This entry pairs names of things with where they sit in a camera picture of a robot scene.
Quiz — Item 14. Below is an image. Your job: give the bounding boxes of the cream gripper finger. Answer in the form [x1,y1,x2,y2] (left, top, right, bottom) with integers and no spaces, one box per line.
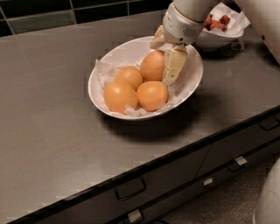
[162,45,187,86]
[150,25,166,50]

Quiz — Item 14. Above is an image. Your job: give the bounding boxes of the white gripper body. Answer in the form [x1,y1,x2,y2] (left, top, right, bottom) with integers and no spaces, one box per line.
[162,2,205,46]

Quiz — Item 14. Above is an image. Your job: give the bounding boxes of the orange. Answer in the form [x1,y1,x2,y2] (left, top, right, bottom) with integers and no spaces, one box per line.
[140,50,165,81]
[136,81,169,111]
[103,81,138,114]
[115,66,144,90]

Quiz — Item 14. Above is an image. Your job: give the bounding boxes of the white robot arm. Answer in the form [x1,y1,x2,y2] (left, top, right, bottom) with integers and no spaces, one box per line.
[163,0,280,224]

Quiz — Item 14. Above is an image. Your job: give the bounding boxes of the white bowl with strawberries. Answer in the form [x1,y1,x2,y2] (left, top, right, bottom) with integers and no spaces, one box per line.
[194,28,244,52]

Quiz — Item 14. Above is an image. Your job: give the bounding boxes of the white bowl with oranges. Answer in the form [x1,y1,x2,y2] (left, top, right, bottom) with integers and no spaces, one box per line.
[87,36,203,121]

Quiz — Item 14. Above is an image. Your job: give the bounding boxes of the white paper under oranges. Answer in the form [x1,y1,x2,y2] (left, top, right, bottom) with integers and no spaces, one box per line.
[90,60,185,119]

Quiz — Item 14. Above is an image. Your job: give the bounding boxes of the red strawberries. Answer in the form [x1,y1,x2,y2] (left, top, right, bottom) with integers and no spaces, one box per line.
[204,14,231,32]

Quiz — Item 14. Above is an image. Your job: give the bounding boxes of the white paper under strawberries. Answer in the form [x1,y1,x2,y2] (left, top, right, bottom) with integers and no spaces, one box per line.
[208,3,249,34]

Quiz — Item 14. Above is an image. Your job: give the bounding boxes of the right dark drawer front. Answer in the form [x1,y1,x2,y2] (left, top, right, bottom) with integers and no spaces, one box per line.
[197,114,280,178]

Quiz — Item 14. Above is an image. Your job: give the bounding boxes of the dark drawer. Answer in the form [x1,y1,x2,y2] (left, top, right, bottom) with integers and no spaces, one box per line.
[197,114,280,178]
[106,137,280,224]
[17,144,212,224]

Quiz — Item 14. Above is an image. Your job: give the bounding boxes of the lower dark drawer front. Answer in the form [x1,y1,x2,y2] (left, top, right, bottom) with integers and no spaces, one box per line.
[106,137,280,224]

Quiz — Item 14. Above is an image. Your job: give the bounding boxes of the left dark drawer front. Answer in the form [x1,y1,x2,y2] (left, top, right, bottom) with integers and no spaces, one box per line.
[17,144,212,224]

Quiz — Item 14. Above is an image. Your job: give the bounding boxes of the left black drawer handle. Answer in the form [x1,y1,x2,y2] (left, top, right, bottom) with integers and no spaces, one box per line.
[115,178,147,201]

